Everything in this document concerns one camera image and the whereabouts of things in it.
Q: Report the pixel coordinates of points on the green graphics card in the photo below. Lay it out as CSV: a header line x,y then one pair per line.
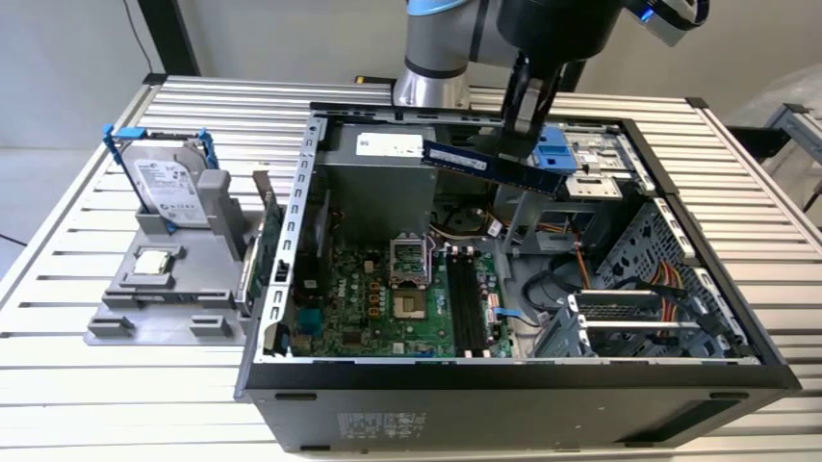
x,y
275,231

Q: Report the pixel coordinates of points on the grey metal disk bay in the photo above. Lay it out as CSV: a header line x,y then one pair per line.
x,y
617,308

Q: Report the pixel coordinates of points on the blue plastic drive latch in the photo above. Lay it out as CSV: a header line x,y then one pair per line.
x,y
554,159

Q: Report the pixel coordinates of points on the translucent plastic sheet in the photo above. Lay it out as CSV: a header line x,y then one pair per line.
x,y
790,86

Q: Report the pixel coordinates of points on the CPU socket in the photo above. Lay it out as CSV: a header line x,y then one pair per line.
x,y
411,303

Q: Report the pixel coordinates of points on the black round cooler fan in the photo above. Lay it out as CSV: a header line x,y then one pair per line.
x,y
463,220

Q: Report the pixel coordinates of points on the grey power supply unit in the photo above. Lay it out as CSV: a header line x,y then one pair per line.
x,y
379,202

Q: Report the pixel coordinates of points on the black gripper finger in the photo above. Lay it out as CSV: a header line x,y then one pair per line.
x,y
523,144

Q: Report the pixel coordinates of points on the dark blue RAM stick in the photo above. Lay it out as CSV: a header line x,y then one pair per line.
x,y
462,161

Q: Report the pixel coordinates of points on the black metal frame post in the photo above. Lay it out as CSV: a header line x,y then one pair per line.
x,y
170,38
570,77

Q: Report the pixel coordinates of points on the green motherboard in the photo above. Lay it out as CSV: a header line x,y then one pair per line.
x,y
411,337

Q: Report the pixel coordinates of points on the black open PC case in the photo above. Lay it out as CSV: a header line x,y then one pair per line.
x,y
450,409

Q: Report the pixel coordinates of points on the silver metal drive cage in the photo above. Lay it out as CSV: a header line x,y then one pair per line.
x,y
523,212

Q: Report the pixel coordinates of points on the hard disk in blue carrier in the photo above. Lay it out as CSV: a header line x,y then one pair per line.
x,y
163,183

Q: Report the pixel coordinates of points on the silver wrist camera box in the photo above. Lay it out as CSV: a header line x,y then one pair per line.
x,y
672,31

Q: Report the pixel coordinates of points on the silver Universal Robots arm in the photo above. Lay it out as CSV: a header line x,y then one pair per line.
x,y
437,43

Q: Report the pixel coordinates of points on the grey plastic parts rack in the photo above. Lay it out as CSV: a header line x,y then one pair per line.
x,y
206,272

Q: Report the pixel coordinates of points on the silver CPU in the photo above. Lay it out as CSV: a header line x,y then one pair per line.
x,y
151,262

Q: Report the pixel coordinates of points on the aluminium frame table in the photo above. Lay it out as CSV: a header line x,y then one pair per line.
x,y
800,144

